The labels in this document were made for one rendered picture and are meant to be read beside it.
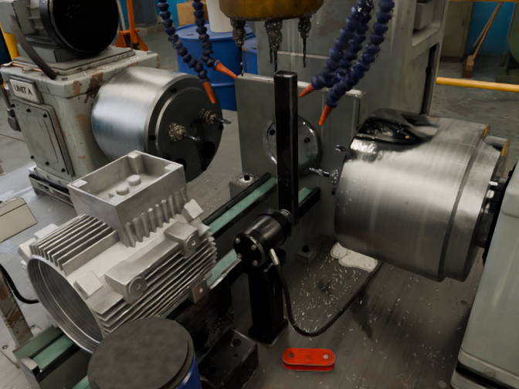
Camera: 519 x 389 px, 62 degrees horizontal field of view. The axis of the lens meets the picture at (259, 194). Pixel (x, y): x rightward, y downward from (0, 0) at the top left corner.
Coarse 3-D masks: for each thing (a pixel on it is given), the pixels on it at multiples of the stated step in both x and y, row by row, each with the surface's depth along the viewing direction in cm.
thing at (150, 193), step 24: (120, 168) 64; (144, 168) 66; (168, 168) 60; (72, 192) 57; (96, 192) 61; (120, 192) 57; (144, 192) 56; (168, 192) 59; (96, 216) 57; (120, 216) 53; (144, 216) 56; (168, 216) 60; (120, 240) 56
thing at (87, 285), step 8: (192, 200) 62; (184, 208) 61; (192, 208) 62; (200, 208) 62; (184, 216) 62; (192, 216) 61; (32, 240) 56; (24, 248) 55; (24, 256) 56; (88, 272) 50; (208, 272) 69; (80, 280) 49; (88, 280) 50; (96, 280) 50; (80, 288) 49; (88, 288) 49; (96, 288) 50; (88, 296) 49
